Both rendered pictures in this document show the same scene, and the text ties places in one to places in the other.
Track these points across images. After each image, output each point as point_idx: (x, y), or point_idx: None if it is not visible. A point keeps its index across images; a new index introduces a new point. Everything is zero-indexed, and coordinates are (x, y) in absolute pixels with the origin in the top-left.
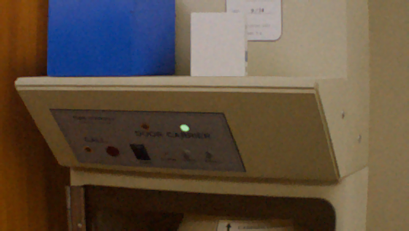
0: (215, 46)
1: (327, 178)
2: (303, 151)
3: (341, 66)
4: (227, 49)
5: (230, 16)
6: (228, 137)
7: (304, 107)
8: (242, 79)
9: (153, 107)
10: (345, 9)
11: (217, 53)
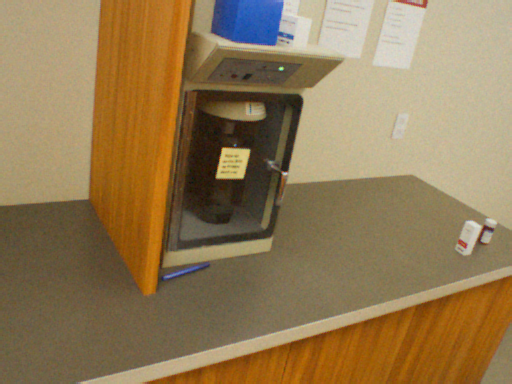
0: (301, 34)
1: (309, 87)
2: (313, 78)
3: (314, 39)
4: (304, 35)
5: (308, 20)
6: (293, 72)
7: (334, 64)
8: (321, 52)
9: (278, 60)
10: (321, 14)
11: (301, 37)
